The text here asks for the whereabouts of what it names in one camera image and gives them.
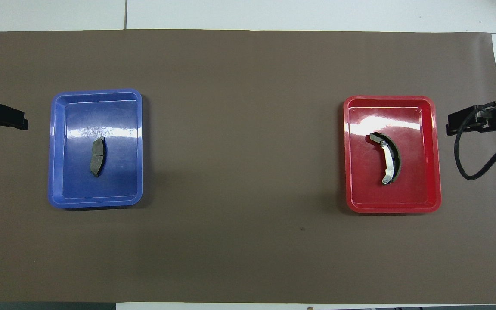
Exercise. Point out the curved brake shoe metal rim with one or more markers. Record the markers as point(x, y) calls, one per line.
point(388, 161)

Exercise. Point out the dark grey brake pad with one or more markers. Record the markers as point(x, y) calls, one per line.
point(97, 157)

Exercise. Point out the red plastic tray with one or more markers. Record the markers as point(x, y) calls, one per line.
point(420, 185)

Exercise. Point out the blue plastic tray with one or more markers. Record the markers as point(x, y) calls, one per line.
point(114, 185)

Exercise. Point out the brown table mat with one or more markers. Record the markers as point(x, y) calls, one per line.
point(248, 129)

